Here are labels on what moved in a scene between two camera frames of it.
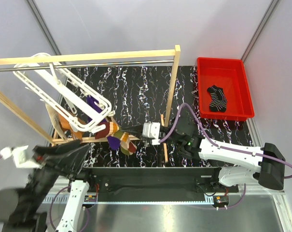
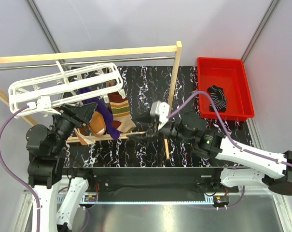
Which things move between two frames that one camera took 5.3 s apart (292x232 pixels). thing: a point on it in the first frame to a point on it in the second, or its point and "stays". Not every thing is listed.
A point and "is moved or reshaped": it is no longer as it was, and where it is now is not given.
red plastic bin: (224, 91) stays
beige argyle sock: (127, 147) to (85, 140)
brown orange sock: (77, 136) to (97, 123)
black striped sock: (218, 102) stays
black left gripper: (67, 158) to (79, 115)
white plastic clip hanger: (42, 59) is moved or reshaped
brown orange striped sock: (112, 129) to (122, 121)
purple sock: (114, 143) to (111, 129)
